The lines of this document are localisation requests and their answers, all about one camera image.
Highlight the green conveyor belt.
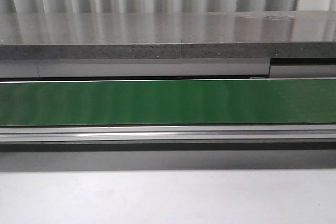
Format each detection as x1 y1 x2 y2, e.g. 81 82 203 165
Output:
1 79 335 127

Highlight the grey stone counter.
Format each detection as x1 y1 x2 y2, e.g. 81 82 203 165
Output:
1 11 335 60

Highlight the aluminium conveyor frame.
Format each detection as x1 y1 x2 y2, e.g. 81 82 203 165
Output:
0 76 336 154

